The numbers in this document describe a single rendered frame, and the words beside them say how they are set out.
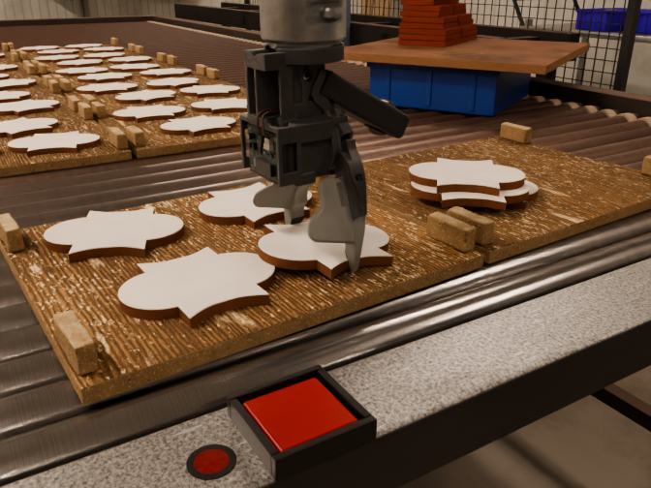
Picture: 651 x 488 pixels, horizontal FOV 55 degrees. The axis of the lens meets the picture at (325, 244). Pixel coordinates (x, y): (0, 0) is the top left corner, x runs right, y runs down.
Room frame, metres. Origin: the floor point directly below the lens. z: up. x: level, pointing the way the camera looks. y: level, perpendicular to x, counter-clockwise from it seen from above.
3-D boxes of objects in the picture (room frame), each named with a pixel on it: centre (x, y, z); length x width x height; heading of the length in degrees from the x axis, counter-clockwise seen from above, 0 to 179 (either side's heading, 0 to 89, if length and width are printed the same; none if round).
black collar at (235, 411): (0.35, 0.02, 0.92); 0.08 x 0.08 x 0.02; 31
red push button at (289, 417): (0.35, 0.02, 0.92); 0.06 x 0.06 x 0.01; 31
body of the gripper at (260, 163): (0.58, 0.02, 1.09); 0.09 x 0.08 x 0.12; 124
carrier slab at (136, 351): (0.63, 0.10, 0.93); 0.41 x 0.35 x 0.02; 125
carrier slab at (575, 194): (0.86, -0.24, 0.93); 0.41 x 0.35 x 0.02; 124
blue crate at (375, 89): (1.55, -0.31, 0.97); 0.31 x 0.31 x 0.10; 60
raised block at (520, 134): (1.08, -0.33, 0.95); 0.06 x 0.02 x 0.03; 34
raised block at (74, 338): (0.41, 0.19, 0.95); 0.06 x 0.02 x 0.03; 35
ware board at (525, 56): (1.61, -0.34, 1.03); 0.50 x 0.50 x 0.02; 60
